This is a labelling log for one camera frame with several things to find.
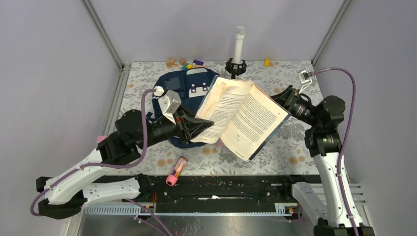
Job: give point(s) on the white microphone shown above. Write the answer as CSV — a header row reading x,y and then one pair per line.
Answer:
x,y
239,36

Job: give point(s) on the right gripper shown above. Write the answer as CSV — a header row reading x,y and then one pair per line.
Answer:
x,y
288,101

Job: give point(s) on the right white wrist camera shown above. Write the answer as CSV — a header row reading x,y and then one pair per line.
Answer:
x,y
305,79

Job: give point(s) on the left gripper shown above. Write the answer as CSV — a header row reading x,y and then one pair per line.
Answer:
x,y
192,127

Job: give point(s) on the navy blue student backpack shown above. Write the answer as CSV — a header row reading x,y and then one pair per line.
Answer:
x,y
191,85

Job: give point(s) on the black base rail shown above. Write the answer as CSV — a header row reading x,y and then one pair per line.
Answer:
x,y
221,194

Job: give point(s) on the dark blue book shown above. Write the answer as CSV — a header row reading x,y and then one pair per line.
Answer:
x,y
244,117

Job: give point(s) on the pink-capped clear tube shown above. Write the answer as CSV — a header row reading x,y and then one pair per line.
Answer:
x,y
173,177

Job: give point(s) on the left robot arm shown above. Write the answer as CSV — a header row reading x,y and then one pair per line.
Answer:
x,y
67,194

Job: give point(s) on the tan wooden block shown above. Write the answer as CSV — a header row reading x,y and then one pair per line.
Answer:
x,y
170,63

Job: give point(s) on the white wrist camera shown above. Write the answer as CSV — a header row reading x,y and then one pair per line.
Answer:
x,y
305,79
169,101

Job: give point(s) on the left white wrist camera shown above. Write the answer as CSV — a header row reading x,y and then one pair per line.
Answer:
x,y
169,101

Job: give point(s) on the purple toy block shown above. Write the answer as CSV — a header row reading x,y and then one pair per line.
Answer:
x,y
197,62

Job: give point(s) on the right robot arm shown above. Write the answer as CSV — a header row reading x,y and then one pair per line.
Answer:
x,y
338,215

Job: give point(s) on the pink box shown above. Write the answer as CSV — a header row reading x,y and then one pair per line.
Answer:
x,y
100,138

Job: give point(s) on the black microphone stand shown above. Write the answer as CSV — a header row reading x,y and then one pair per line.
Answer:
x,y
235,69

